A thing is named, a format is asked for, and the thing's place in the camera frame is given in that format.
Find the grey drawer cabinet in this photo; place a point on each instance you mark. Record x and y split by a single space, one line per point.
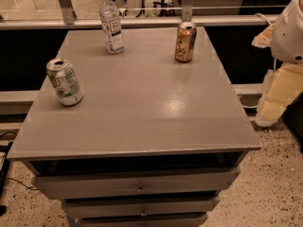
153 141

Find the green white soda can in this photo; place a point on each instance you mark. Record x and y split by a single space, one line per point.
63 78

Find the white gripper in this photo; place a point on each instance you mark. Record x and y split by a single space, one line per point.
289 37

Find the orange brown soda can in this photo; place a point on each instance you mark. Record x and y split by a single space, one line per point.
186 37

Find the metal window rail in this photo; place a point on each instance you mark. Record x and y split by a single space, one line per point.
220 20

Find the grey metal post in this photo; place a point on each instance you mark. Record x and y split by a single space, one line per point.
68 13

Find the clear blue-label plastic bottle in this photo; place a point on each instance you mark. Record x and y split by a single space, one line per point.
111 26

